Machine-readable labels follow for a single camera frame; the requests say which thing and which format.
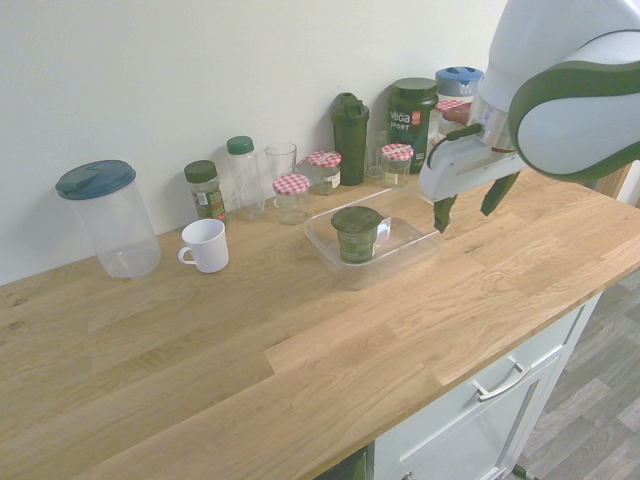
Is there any white ceramic mug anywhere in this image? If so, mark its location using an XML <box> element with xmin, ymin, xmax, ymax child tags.
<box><xmin>178</xmin><ymin>218</ymin><xmax>231</xmax><ymax>275</ymax></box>

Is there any white cabinet with drawer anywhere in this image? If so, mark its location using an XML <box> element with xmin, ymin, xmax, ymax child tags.
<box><xmin>372</xmin><ymin>292</ymin><xmax>604</xmax><ymax>480</ymax></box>

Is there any jam jar red checkered lid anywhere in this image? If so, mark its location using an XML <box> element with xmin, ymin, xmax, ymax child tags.
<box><xmin>380</xmin><ymin>143</ymin><xmax>415</xmax><ymax>189</ymax></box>
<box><xmin>272</xmin><ymin>174</ymin><xmax>311</xmax><ymax>225</ymax></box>
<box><xmin>297</xmin><ymin>150</ymin><xmax>343</xmax><ymax>196</ymax></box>
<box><xmin>428</xmin><ymin>98</ymin><xmax>474</xmax><ymax>144</ymax></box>

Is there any clear pitcher with light-blue lid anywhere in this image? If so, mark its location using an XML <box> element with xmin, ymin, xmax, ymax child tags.
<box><xmin>434</xmin><ymin>66</ymin><xmax>485</xmax><ymax>104</ymax></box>

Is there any green cereal cup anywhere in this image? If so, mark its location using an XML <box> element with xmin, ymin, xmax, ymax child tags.
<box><xmin>329</xmin><ymin>204</ymin><xmax>386</xmax><ymax>265</ymax></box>

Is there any clear bottle with green lid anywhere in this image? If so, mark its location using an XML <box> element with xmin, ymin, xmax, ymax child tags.
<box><xmin>225</xmin><ymin>135</ymin><xmax>266</xmax><ymax>221</ymax></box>

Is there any clear plastic rectangular container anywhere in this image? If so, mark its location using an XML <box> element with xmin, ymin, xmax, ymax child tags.
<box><xmin>303</xmin><ymin>187</ymin><xmax>455</xmax><ymax>292</ymax></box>

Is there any tall clear glass mug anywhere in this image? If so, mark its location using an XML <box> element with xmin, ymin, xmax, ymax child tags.
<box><xmin>264</xmin><ymin>142</ymin><xmax>299</xmax><ymax>201</ymax></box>

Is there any spice jar with dark lid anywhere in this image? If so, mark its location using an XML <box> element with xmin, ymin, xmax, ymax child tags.
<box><xmin>183</xmin><ymin>159</ymin><xmax>230</xmax><ymax>225</ymax></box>

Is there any clear glass tumbler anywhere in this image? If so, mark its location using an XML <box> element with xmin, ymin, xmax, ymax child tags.
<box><xmin>364</xmin><ymin>130</ymin><xmax>390</xmax><ymax>179</ymax></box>

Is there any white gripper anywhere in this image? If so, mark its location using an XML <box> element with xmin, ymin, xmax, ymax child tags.
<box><xmin>417</xmin><ymin>132</ymin><xmax>524</xmax><ymax>235</ymax></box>

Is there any clear pitcher with teal lid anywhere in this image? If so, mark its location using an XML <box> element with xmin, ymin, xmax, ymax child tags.
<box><xmin>54</xmin><ymin>159</ymin><xmax>163</xmax><ymax>280</ymax></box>

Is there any dark Vega protein tub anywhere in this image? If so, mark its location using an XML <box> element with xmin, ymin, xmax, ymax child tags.
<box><xmin>388</xmin><ymin>77</ymin><xmax>440</xmax><ymax>175</ymax></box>

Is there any silver drawer bar handle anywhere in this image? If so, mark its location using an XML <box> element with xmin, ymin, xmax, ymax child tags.
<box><xmin>472</xmin><ymin>362</ymin><xmax>532</xmax><ymax>404</ymax></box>

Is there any black shaker bottle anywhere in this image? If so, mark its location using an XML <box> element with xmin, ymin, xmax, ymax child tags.
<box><xmin>329</xmin><ymin>91</ymin><xmax>371</xmax><ymax>186</ymax></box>

